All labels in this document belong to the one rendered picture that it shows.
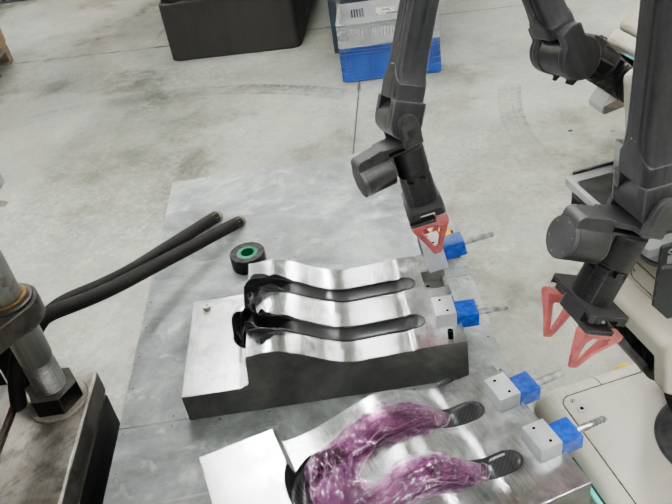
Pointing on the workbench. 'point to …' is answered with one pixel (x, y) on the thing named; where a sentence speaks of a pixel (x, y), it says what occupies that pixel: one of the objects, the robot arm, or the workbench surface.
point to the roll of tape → (242, 254)
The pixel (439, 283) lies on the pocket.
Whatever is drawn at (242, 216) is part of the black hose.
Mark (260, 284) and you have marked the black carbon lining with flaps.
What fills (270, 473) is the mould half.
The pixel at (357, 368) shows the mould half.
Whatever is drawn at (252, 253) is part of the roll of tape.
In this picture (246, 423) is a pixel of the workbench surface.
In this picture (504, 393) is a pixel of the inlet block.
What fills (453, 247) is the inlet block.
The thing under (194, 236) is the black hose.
